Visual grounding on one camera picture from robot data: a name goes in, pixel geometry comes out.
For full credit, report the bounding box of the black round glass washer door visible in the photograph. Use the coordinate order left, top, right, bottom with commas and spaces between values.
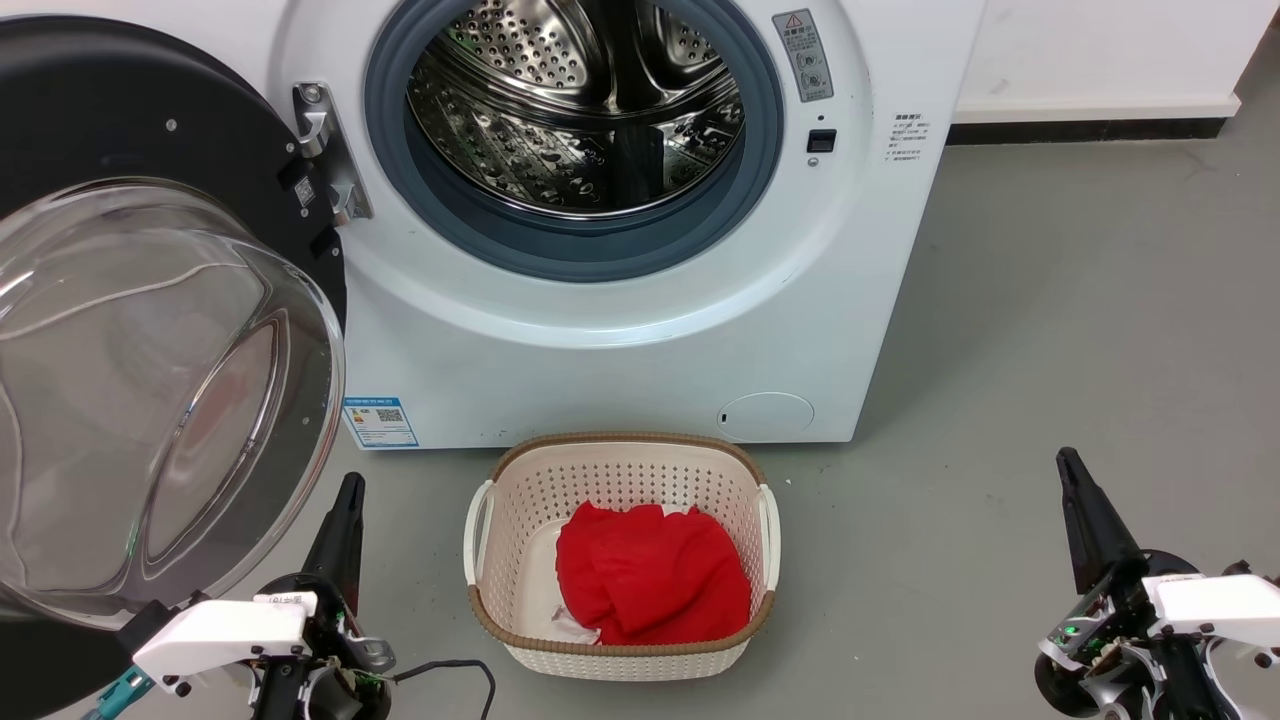
0, 15, 349, 720

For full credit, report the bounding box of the grey warning sticker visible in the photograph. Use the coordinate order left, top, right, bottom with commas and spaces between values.
771, 8, 835, 104

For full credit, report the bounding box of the round white filter cover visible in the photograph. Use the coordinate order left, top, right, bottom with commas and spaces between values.
717, 391, 816, 444

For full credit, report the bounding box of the metal door hinge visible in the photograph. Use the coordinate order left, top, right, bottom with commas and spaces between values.
292, 82, 375, 227

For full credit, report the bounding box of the red garment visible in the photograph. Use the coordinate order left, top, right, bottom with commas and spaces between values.
555, 501, 753, 646

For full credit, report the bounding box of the white perforated laundry basket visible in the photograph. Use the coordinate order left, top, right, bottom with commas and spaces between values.
463, 431, 782, 683

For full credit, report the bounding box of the black baseboard strip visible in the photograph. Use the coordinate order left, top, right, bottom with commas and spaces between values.
945, 118, 1229, 147

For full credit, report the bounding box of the blue energy label sticker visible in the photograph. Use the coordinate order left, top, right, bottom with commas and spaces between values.
342, 397, 421, 449

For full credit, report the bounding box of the white cloth piece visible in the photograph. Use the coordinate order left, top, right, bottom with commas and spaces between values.
545, 603, 602, 646

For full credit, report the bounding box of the white front-load washing machine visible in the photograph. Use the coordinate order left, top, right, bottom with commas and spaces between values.
268, 0, 987, 451

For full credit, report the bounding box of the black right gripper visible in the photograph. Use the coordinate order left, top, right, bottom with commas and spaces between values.
1035, 447, 1237, 720

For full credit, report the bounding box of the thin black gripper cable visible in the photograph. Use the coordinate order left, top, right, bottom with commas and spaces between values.
388, 660, 497, 720

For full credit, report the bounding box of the teal connector plug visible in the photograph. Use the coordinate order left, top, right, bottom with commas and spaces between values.
82, 668, 156, 720

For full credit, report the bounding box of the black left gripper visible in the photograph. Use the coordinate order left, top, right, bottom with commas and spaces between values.
250, 474, 396, 720

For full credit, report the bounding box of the small text label sticker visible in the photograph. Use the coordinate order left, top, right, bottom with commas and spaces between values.
890, 112, 933, 164

